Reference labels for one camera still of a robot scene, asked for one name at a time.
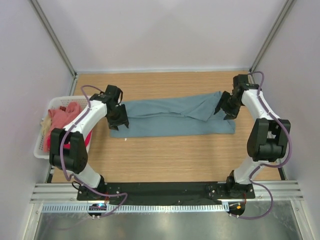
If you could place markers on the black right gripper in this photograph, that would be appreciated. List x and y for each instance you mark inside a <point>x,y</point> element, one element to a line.
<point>232,114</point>

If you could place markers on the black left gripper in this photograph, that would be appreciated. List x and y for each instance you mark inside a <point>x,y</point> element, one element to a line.
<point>113,124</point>

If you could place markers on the blue-grey t shirt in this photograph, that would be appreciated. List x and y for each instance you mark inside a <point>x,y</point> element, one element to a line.
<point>180,116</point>

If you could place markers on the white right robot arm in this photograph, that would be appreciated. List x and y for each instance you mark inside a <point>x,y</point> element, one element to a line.
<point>269,143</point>

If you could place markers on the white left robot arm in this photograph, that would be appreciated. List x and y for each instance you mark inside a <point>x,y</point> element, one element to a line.
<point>68,151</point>

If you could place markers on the red t shirt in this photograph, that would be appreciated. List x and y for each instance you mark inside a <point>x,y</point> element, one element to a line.
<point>47,143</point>

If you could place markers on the salmon pink t shirt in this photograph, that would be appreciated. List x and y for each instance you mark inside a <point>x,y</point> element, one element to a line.
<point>61,118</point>

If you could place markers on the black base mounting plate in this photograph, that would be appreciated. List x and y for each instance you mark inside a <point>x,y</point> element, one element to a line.
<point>143,193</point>

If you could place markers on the cream t shirt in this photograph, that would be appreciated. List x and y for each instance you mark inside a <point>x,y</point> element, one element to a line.
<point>46,125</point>

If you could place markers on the white plastic laundry basket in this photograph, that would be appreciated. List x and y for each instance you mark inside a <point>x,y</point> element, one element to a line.
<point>55,103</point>

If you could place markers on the right black camera box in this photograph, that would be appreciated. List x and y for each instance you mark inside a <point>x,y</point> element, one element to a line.
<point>242,81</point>

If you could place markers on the black camera box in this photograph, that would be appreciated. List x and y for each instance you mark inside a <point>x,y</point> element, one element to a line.
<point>114,92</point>
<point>242,81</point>

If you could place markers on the left black camera box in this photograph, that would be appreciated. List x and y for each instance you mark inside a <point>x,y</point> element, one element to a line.
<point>114,92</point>

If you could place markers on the white slotted cable duct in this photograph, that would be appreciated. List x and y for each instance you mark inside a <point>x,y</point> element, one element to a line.
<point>101,208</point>

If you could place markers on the left aluminium frame post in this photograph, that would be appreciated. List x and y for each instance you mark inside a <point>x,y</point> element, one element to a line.
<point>52,35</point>

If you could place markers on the aluminium frame post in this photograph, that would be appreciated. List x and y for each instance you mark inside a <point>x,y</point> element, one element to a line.
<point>52,35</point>
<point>280,19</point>

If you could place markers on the right aluminium frame post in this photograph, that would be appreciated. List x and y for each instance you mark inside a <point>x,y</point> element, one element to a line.
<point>280,19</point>

